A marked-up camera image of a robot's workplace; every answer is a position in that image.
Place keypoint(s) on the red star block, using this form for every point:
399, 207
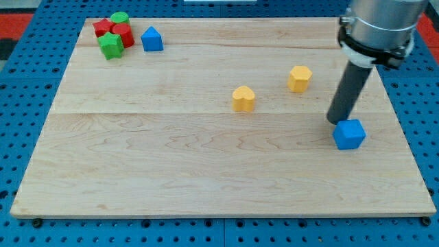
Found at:
101, 27

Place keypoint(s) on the wooden board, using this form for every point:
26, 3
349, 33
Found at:
153, 134

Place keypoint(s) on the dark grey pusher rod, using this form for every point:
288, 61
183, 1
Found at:
347, 93

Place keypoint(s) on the blue triangle block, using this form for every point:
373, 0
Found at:
152, 40

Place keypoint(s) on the green star block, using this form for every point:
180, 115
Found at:
111, 45

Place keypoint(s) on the yellow heart block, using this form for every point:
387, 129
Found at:
243, 99

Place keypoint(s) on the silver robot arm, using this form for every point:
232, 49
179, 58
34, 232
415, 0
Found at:
372, 32

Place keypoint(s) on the blue cube block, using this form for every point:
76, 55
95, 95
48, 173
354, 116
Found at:
349, 134

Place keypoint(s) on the yellow hexagon block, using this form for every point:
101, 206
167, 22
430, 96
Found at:
299, 78

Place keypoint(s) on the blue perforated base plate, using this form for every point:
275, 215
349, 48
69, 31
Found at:
40, 37

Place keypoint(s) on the red cylinder block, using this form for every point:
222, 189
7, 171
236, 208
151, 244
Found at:
125, 32

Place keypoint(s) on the green cylinder block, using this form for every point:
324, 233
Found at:
120, 17

